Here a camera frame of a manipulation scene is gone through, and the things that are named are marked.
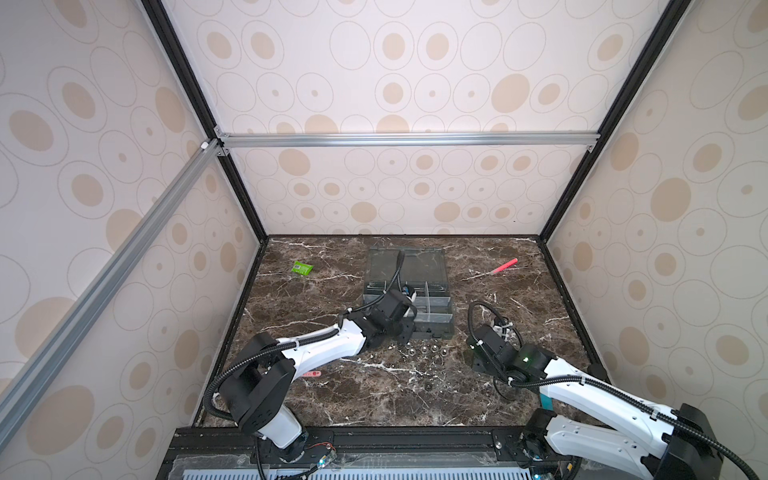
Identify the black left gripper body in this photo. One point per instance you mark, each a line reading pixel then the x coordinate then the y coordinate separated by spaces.
pixel 399 330

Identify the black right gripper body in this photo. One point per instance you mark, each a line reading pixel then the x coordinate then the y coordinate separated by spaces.
pixel 479 368

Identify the clear plastic organizer box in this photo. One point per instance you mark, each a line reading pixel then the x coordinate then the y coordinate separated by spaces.
pixel 423 278

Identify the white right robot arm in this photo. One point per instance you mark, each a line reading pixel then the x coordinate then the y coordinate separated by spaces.
pixel 644 439

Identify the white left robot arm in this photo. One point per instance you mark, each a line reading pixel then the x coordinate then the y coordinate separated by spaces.
pixel 251 392

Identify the green snack packet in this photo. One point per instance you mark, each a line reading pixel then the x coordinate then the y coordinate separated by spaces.
pixel 301 268

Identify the teal tool handle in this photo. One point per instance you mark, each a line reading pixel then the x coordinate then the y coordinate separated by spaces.
pixel 546 402

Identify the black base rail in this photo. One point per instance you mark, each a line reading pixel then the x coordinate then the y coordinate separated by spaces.
pixel 363 453

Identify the silver aluminium frame bar back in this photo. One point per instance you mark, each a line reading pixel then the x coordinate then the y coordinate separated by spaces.
pixel 426 139

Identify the silver aluminium frame bar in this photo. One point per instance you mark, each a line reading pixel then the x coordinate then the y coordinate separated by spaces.
pixel 426 139
pixel 45 365

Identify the silver aluminium frame bar left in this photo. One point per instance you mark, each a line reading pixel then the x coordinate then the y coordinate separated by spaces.
pixel 45 365

